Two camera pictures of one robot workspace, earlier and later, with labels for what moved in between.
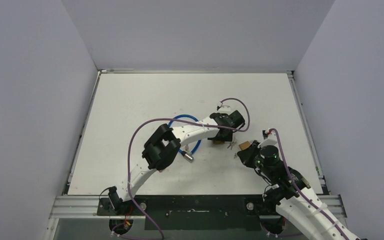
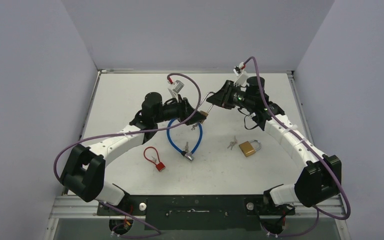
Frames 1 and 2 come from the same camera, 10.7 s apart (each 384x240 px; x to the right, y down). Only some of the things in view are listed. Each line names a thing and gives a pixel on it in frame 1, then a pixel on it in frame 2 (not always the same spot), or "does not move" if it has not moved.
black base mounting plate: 195,212 does not move
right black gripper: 246,153 to 227,96
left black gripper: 226,139 to 184,109
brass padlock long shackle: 217,142 to 211,106
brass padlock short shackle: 244,145 does not move
